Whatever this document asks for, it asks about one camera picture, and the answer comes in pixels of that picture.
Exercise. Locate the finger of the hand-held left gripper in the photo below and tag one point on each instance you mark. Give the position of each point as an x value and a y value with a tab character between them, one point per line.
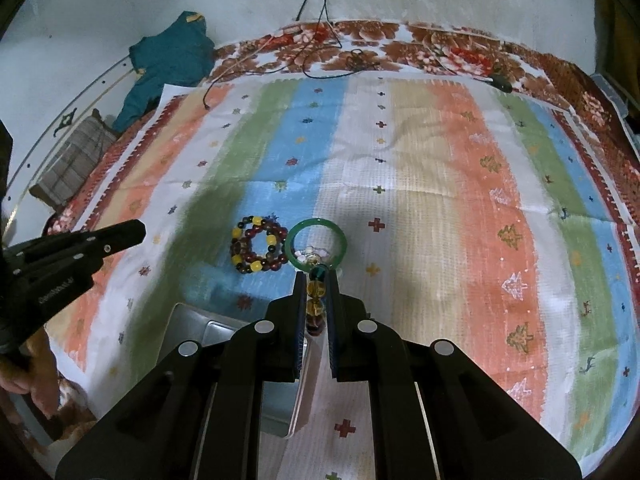
55	290
107	237

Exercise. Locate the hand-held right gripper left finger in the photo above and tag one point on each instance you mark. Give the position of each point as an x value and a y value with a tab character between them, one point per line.
301	322

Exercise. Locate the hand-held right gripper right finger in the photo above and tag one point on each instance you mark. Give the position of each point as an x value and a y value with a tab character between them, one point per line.
332	322

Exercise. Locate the green jade bangle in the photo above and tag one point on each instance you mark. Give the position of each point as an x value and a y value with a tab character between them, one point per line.
292	240

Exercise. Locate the metal tin box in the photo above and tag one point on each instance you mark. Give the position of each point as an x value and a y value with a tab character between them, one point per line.
200	330

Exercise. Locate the person's left hand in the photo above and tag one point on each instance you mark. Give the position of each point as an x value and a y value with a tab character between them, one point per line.
40	380

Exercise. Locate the striped grey pillow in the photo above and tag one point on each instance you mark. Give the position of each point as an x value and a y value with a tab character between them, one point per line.
75	160

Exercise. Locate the striped woven mat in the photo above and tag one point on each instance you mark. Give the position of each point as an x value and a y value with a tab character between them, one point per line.
425	210

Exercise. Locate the teal jacket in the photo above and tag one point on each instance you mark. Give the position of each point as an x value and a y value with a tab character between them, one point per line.
165	60

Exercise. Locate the small black device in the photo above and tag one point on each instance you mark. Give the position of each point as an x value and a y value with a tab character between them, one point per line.
501	82

